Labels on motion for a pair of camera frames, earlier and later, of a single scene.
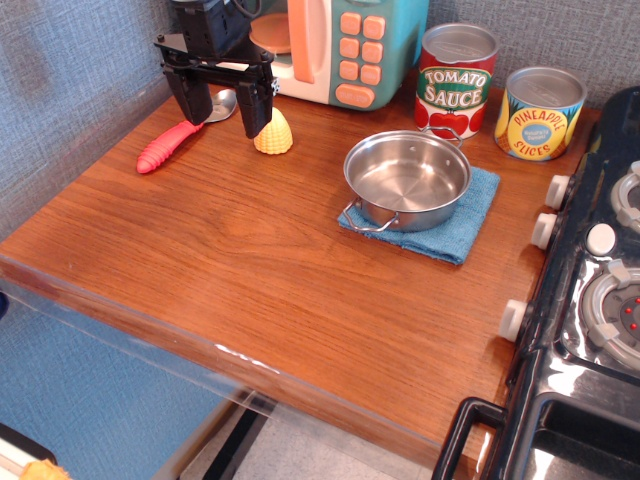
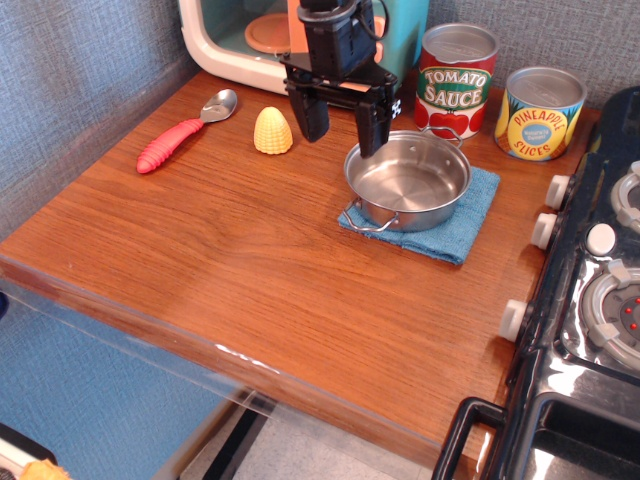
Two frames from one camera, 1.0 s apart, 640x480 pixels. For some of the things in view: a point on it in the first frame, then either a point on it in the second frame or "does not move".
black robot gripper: x=213 y=38 to x=342 y=64
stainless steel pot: x=418 y=176 does not move
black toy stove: x=572 y=408 does not move
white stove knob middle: x=543 y=229 does not move
